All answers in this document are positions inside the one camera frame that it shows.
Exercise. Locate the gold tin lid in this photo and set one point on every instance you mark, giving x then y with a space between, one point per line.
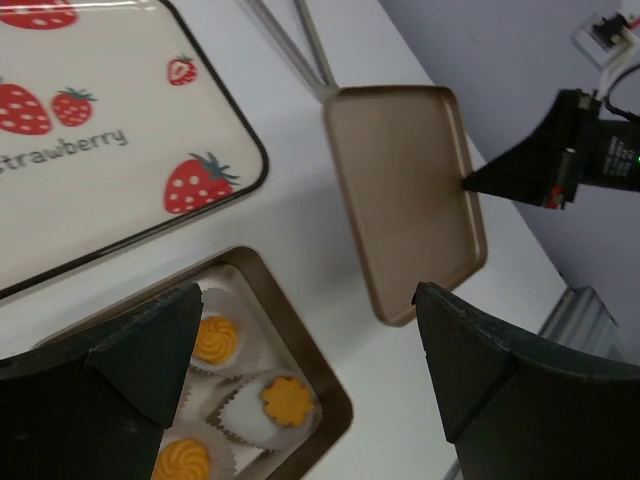
400 154

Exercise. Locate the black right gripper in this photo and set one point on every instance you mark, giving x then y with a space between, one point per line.
605 154

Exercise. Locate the aluminium table edge rail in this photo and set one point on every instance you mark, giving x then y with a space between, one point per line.
581 321

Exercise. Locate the orange flower cookie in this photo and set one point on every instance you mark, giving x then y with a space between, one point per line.
287 401

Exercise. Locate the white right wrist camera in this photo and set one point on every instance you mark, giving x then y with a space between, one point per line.
605 41

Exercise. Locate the strawberry print tray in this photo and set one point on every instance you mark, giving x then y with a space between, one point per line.
115 126

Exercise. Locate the white paper cup back-right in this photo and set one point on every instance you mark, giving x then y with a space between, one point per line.
219 302

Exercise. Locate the white paper cup front-right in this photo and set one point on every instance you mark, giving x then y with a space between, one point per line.
228 458

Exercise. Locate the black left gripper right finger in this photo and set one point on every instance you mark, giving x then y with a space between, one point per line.
518 406

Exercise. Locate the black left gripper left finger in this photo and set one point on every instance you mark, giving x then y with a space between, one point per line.
96 404

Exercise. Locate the white paper cup back-left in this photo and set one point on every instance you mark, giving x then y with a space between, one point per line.
240 415

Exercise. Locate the gold square cookie tin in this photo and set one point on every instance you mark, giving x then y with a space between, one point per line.
287 344

